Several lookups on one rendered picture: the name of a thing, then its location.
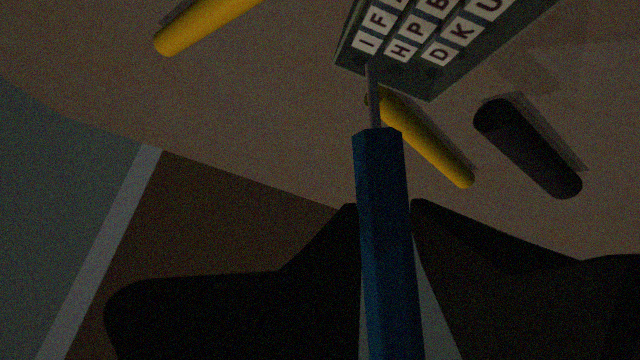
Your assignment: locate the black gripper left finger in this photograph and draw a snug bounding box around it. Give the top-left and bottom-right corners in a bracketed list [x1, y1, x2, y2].
[103, 203, 361, 360]

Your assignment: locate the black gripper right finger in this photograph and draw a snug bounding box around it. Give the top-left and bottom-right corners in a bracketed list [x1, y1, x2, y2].
[410, 198, 640, 360]

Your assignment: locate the dark blue stylus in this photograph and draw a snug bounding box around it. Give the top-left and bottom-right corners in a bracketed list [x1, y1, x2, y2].
[352, 59, 425, 360]

